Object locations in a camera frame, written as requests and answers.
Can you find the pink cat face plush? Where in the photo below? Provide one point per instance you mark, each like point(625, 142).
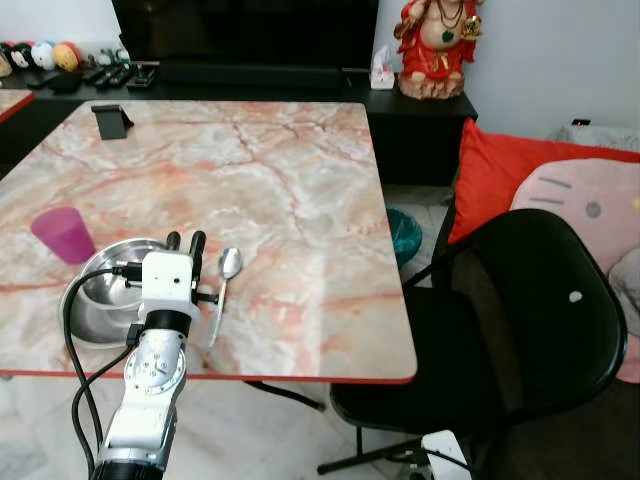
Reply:
point(610, 185)

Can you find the white tissue pack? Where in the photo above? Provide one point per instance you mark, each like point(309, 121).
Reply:
point(382, 72)

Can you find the green white mug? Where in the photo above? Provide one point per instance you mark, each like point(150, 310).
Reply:
point(122, 56)

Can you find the black phone stand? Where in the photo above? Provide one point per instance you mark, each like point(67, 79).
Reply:
point(110, 122)

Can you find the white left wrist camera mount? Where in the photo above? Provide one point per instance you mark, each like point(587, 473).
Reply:
point(165, 275)

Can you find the stainless steel bowl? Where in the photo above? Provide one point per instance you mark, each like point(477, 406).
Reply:
point(105, 310)

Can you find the black metal table legs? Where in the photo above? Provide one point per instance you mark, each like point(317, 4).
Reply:
point(318, 406)

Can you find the red laughing buddha statue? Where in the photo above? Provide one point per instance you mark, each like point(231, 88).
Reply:
point(435, 60)

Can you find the small grey totoro figure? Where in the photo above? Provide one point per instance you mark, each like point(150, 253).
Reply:
point(108, 56)

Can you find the red cushion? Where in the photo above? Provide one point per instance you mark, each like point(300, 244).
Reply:
point(490, 170)

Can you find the black flat case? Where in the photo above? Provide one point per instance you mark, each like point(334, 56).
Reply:
point(60, 82)

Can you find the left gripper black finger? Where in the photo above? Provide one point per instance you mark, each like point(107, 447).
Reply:
point(197, 255)
point(173, 242)

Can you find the black white egg toy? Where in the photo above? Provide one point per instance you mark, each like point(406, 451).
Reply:
point(20, 57)

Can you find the grey cloth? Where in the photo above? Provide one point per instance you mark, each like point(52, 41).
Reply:
point(600, 138)

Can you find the black chair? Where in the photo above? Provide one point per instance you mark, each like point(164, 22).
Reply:
point(540, 320)

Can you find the steel spoon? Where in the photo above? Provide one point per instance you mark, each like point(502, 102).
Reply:
point(231, 262)

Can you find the grey pillow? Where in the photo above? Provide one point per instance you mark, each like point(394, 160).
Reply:
point(630, 285)

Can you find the purple plastic cup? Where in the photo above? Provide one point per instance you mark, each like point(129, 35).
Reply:
point(62, 235)

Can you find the black television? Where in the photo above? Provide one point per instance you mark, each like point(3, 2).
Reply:
point(240, 30)

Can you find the teal waste bin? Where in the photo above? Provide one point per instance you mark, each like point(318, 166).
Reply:
point(405, 235)

